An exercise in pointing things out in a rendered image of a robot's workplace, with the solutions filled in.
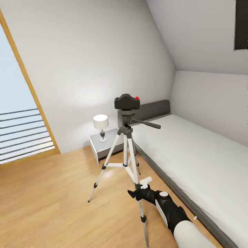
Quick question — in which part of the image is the digital camera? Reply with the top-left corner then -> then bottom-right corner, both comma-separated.
114,94 -> 140,110

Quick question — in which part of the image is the camera tripod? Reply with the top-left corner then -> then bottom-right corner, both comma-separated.
88,109 -> 161,248

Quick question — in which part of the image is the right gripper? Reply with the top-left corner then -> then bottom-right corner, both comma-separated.
128,184 -> 151,201

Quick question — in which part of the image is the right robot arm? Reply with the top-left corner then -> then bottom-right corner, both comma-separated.
128,177 -> 217,248

